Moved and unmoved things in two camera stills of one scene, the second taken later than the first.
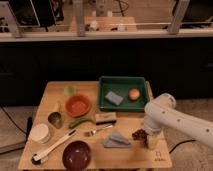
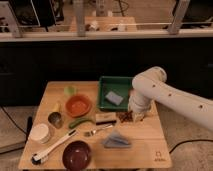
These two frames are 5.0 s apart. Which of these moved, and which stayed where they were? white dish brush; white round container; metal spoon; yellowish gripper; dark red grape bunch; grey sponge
Moved: yellowish gripper; dark red grape bunch
Stayed: white round container; white dish brush; grey sponge; metal spoon
